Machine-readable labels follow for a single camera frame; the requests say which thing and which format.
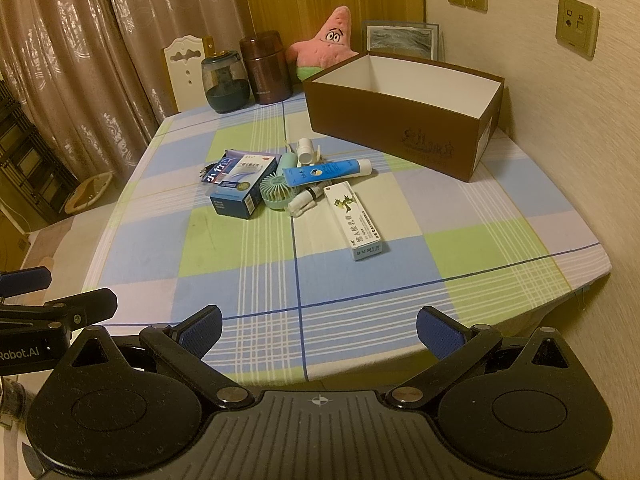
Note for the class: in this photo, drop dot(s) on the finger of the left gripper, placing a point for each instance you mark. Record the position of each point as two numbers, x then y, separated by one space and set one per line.
20 282
72 312

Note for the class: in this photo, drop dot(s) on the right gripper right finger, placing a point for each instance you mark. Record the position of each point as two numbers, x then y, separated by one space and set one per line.
459 350

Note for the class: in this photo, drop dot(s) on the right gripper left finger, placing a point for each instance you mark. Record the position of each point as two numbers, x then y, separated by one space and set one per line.
180 349

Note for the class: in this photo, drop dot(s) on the long white ointment box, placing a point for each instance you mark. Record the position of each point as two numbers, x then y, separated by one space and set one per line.
360 233

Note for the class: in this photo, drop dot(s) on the white blue medicine box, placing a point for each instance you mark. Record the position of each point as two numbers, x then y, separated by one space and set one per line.
236 192

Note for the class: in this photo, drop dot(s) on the mint handheld fan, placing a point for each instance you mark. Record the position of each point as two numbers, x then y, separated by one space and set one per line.
275 192

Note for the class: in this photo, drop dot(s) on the white spray bottle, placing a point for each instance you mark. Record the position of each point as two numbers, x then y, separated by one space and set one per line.
304 200

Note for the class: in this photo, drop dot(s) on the blue cream tube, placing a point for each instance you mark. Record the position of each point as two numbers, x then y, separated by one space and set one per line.
344 169

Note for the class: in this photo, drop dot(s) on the small white pill bottle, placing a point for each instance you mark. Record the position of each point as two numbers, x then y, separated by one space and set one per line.
306 152

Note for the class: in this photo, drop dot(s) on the dark wooden shelf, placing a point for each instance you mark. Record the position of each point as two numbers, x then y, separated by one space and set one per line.
30 165

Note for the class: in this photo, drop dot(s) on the checked blue green tablecloth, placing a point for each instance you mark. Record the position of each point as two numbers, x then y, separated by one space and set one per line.
503 249

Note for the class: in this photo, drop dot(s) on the brown cardboard box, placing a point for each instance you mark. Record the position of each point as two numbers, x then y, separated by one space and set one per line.
437 115

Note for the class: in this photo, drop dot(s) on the beige patterned curtain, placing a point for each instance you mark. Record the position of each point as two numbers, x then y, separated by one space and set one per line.
91 74

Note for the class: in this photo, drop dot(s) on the dark green glass teapot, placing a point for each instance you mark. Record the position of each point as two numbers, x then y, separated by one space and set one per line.
225 82

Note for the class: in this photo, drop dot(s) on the brown metal canister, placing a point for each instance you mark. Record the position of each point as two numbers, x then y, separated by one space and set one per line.
264 58

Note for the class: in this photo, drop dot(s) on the framed landscape picture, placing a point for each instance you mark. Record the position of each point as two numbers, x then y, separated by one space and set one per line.
420 40

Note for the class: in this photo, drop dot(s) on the pink starfish plush toy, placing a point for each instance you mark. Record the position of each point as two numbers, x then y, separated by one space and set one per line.
330 46

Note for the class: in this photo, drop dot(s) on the wall socket plate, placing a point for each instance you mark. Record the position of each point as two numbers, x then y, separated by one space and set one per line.
577 27

